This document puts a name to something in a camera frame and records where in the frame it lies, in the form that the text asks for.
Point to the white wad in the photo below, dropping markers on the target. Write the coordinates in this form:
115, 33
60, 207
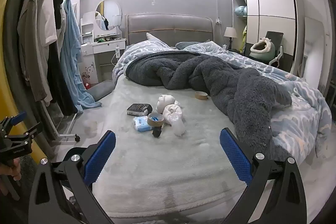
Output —
164, 100
172, 109

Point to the blue tissue packet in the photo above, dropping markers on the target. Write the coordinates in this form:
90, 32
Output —
141, 124

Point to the cream plush pet bed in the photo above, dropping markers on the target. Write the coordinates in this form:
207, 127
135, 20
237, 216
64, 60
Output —
261, 49

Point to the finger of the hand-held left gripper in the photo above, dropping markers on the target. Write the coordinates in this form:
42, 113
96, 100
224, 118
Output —
18, 118
33, 130

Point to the dark grey fleece blanket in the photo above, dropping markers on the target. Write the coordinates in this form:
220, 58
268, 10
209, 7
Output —
223, 79

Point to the black hanging garment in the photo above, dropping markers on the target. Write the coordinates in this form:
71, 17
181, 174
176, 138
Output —
61, 87

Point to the white clothes rack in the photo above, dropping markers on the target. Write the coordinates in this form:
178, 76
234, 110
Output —
67, 135

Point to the white dressing table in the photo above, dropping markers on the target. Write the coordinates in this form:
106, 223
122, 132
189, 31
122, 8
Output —
105, 48

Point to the clear plastic bottle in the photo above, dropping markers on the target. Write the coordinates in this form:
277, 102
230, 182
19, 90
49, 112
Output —
178, 128

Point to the light blue plush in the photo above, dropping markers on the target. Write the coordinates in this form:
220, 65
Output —
240, 11

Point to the white power strip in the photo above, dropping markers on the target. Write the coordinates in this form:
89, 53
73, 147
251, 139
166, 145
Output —
117, 51

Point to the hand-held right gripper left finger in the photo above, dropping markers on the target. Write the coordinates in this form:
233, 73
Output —
101, 158

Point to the pale green bed blanket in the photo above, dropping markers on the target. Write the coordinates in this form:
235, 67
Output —
162, 169

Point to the white wardrobe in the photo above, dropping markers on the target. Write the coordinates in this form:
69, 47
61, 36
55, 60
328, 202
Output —
275, 8

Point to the blue patterned duvet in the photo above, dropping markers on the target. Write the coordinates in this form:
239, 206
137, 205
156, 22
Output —
294, 119

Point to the person's left hand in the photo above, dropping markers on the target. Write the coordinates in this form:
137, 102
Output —
11, 171

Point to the brown tape roll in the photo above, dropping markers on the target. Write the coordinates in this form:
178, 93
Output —
201, 95
155, 123

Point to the white bedside lamp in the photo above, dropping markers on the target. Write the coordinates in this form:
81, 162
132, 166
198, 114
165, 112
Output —
230, 32

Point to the round wall mirror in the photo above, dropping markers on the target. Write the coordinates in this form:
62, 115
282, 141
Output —
109, 14

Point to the black office chair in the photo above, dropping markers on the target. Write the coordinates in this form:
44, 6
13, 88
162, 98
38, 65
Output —
274, 37

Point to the grey knit coat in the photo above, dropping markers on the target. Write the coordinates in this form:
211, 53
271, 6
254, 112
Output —
30, 43

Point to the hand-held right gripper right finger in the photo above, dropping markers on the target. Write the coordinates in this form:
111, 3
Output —
235, 158

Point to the white hanging shirt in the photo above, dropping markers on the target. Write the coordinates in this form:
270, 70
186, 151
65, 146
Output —
48, 19

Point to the grey padded headboard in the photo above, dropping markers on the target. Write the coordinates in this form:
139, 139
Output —
170, 29

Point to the light blue robe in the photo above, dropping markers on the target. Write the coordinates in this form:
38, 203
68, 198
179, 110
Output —
72, 56

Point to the dark blue pillow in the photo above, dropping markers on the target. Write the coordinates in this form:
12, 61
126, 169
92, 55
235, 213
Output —
187, 45

